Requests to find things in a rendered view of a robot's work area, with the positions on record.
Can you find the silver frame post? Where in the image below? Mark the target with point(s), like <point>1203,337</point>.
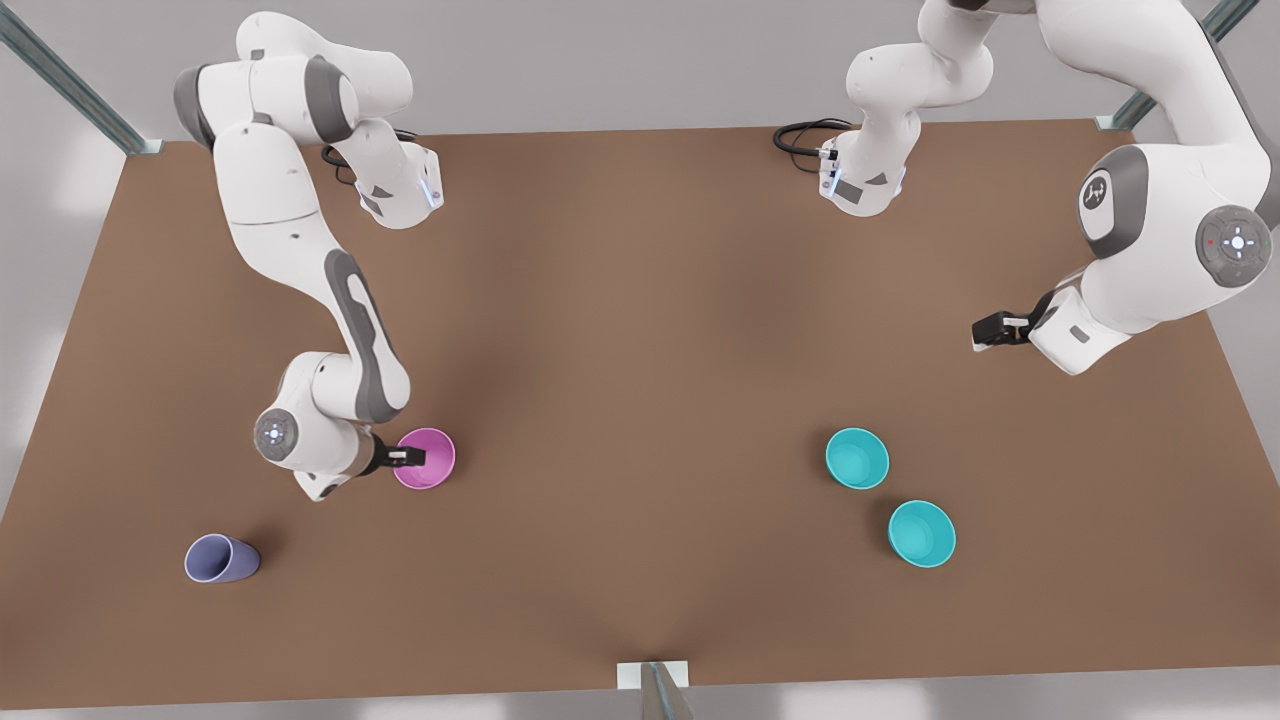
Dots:
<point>75,85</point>
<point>1170,75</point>
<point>662,690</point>

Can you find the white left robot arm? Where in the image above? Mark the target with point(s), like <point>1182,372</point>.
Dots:
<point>1160,210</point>

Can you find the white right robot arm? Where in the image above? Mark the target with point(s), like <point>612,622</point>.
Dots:
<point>270,190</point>

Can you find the lavender cup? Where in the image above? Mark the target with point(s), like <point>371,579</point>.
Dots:
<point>221,558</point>

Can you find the blue bowl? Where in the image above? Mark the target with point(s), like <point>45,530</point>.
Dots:
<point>857,458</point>
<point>922,534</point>

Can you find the pink bowl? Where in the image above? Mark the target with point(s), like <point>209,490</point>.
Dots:
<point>427,458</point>

